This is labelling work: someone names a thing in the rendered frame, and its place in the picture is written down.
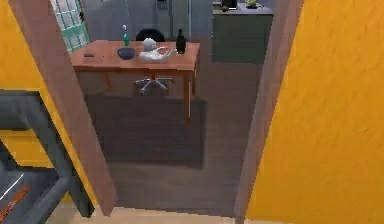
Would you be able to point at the black bottle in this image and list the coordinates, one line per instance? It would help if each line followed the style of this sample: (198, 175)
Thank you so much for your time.
(180, 42)

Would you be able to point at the black office chair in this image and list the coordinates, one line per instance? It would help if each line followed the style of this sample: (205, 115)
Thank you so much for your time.
(150, 34)

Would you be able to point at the blue bowl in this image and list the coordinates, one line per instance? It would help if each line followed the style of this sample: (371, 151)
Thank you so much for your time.
(126, 53)

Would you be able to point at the green cabinet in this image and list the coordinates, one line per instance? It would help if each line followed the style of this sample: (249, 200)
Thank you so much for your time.
(241, 35)

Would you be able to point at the grey fridge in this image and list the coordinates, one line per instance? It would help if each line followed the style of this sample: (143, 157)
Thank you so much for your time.
(171, 18)

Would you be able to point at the brown wooden table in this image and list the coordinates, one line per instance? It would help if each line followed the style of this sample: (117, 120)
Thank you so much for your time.
(110, 61)

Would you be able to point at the green spray bottle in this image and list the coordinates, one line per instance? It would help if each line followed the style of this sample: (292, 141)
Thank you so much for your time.
(126, 37)

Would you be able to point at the black appliance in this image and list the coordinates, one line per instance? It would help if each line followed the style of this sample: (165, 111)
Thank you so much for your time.
(229, 3)

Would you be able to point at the black remote control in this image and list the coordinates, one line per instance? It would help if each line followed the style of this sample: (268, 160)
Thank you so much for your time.
(88, 55)

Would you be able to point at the green round object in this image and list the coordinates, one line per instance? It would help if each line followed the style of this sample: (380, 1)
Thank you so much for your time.
(251, 3)

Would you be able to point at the green glass-pane door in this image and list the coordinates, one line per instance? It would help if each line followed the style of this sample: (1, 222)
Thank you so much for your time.
(71, 25)

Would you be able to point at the orange pencil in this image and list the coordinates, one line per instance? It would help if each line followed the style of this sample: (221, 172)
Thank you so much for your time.
(13, 202)

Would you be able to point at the brown door frame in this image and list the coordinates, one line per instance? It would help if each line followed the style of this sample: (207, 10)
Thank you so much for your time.
(71, 110)

